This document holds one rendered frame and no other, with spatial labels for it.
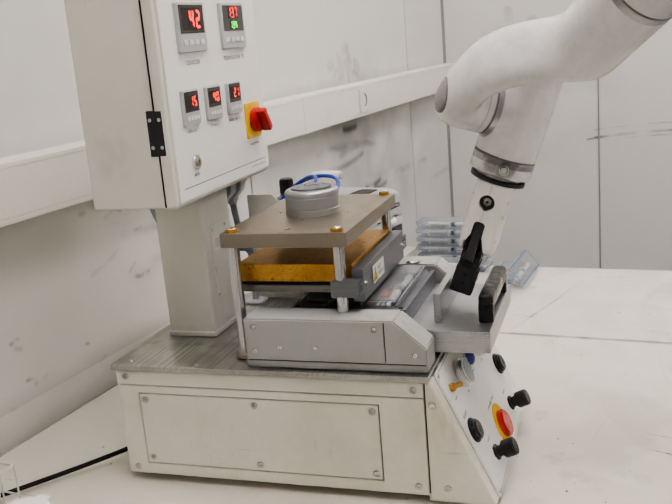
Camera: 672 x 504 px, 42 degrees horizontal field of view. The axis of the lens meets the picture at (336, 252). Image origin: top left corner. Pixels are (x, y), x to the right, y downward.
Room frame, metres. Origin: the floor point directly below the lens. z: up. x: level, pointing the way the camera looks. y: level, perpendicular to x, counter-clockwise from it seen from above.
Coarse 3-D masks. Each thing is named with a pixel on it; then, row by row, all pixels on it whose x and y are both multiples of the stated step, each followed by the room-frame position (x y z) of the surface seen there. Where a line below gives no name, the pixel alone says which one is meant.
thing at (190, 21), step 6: (186, 12) 1.23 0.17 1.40; (192, 12) 1.24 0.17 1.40; (198, 12) 1.26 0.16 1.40; (186, 18) 1.23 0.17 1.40; (192, 18) 1.24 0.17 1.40; (198, 18) 1.26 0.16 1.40; (186, 24) 1.22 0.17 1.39; (192, 24) 1.24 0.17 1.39; (198, 24) 1.26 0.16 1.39; (186, 30) 1.22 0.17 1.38
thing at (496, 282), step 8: (496, 272) 1.22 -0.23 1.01; (504, 272) 1.24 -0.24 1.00; (488, 280) 1.18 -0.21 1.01; (496, 280) 1.18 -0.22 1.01; (504, 280) 1.23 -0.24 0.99; (488, 288) 1.15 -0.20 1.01; (496, 288) 1.16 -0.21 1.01; (504, 288) 1.25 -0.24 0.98; (480, 296) 1.12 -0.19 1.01; (488, 296) 1.12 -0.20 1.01; (496, 296) 1.15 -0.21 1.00; (480, 304) 1.12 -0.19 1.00; (488, 304) 1.12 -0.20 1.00; (480, 312) 1.12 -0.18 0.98; (488, 312) 1.12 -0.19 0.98; (480, 320) 1.12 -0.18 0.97; (488, 320) 1.12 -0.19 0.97
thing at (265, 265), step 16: (368, 240) 1.28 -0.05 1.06; (256, 256) 1.24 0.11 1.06; (272, 256) 1.23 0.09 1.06; (288, 256) 1.22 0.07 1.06; (304, 256) 1.21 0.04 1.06; (320, 256) 1.21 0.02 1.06; (352, 256) 1.19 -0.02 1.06; (256, 272) 1.19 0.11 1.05; (272, 272) 1.19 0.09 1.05; (288, 272) 1.18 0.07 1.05; (304, 272) 1.17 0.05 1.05; (320, 272) 1.16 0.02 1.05; (256, 288) 1.19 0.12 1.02; (272, 288) 1.19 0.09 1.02; (288, 288) 1.18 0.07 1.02; (304, 288) 1.17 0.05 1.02; (320, 288) 1.16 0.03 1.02
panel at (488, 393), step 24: (480, 360) 1.25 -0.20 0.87; (456, 384) 1.09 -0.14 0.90; (480, 384) 1.20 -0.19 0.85; (504, 384) 1.29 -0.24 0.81; (456, 408) 1.07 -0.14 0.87; (480, 408) 1.15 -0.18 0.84; (504, 408) 1.23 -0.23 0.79; (480, 456) 1.06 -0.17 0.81; (504, 456) 1.13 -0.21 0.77; (504, 480) 1.08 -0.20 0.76
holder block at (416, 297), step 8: (432, 272) 1.30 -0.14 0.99; (424, 280) 1.26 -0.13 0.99; (432, 280) 1.30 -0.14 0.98; (416, 288) 1.22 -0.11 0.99; (424, 288) 1.24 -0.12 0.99; (432, 288) 1.29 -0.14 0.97; (408, 296) 1.19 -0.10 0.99; (416, 296) 1.19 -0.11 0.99; (424, 296) 1.24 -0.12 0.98; (296, 304) 1.20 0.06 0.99; (352, 304) 1.17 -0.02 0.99; (400, 304) 1.15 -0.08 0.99; (408, 304) 1.15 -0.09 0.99; (416, 304) 1.19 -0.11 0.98; (408, 312) 1.14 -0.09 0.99; (416, 312) 1.19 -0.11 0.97
